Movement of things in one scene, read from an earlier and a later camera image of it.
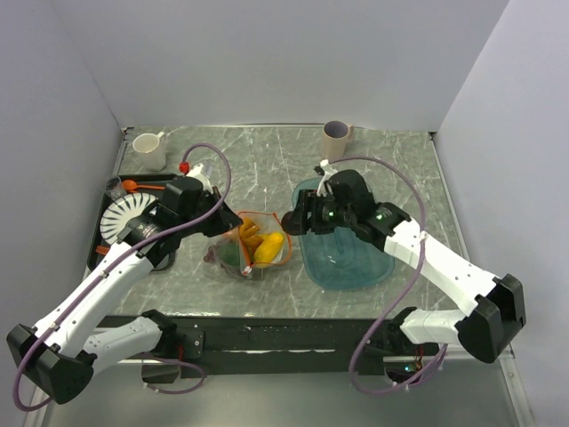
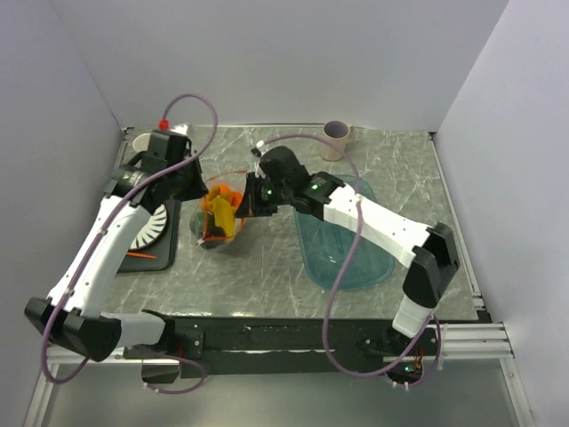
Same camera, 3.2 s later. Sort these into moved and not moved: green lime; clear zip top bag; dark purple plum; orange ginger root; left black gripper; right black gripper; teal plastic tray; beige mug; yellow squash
Moved: yellow squash; orange ginger root; dark purple plum; left black gripper; clear zip top bag; right black gripper; green lime
Not moved: teal plastic tray; beige mug
